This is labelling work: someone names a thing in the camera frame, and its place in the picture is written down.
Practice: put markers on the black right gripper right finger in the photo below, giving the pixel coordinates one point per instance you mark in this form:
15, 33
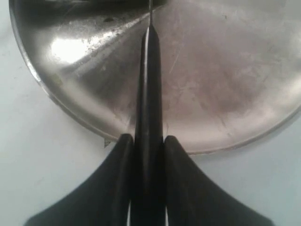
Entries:
193, 199

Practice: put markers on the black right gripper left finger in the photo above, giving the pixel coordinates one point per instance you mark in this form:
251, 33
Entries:
102, 200

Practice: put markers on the black handled serrated knife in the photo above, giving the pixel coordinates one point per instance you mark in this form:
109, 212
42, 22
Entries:
148, 198

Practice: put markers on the round steel plate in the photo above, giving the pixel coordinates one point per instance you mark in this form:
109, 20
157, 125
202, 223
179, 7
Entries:
231, 69

